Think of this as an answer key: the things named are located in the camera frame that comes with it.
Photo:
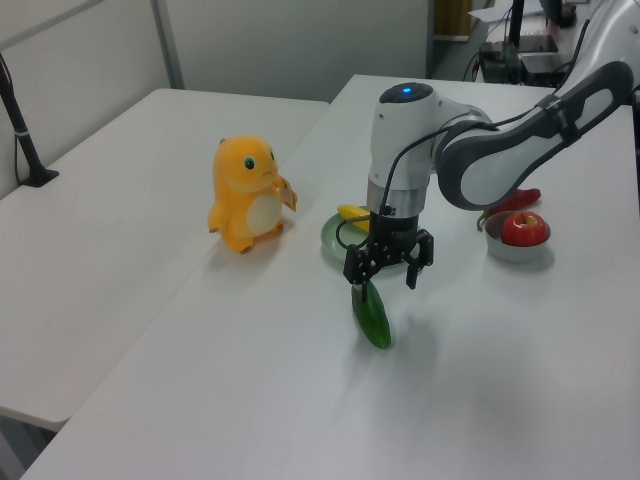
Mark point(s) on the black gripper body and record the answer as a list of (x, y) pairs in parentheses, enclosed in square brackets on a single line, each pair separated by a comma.
[(395, 237)]

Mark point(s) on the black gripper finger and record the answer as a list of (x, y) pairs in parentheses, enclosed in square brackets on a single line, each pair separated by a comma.
[(422, 255), (357, 265)]

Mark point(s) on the green cucumber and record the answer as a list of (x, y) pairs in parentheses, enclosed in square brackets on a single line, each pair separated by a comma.
[(374, 320)]

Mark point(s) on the grey metal bowl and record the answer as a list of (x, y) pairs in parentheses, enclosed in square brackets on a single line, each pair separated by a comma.
[(515, 254)]

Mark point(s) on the pale green plate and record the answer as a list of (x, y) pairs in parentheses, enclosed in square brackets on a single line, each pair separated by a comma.
[(332, 240)]

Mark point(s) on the yellow banana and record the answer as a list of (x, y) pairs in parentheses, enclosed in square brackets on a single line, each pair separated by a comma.
[(352, 214)]

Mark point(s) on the red apple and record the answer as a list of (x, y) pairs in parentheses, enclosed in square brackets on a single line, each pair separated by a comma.
[(522, 230)]

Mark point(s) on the red chili pepper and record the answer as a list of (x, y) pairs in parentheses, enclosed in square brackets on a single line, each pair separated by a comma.
[(525, 196)]

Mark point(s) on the orange plush toy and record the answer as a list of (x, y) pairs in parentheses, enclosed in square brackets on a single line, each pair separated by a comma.
[(240, 190)]

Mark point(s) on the black electronics box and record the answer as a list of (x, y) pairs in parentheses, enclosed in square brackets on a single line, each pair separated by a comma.
[(497, 62)]

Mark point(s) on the grey metal box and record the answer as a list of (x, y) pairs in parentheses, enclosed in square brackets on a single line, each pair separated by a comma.
[(542, 67)]

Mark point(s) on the wooden cabinet panel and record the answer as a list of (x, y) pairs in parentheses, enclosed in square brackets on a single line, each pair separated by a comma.
[(450, 20)]

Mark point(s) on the white paper sheet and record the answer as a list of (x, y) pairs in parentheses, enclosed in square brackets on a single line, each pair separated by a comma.
[(492, 14)]

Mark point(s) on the black monitor stand pole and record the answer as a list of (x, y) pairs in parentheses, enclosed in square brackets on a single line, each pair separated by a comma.
[(516, 25)]

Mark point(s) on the grey partition post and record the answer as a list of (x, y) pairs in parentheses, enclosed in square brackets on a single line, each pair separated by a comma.
[(167, 45)]

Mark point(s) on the black camera stand pole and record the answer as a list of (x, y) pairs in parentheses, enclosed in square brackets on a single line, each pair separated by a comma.
[(25, 145)]

